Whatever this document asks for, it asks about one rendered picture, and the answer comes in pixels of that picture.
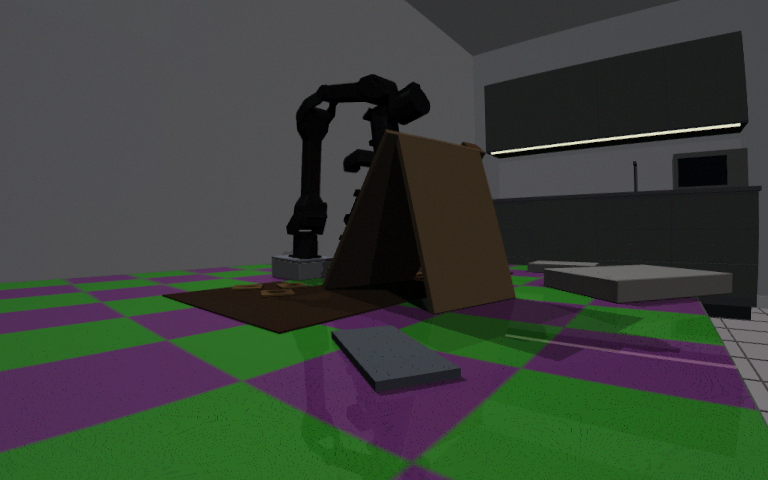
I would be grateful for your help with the brown a-frame board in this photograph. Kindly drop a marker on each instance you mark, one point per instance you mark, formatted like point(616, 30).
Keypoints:
point(425, 203)

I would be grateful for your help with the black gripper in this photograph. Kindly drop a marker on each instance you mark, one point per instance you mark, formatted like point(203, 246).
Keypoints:
point(359, 157)

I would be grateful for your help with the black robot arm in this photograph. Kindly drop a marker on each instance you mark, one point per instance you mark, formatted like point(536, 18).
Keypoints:
point(393, 107)

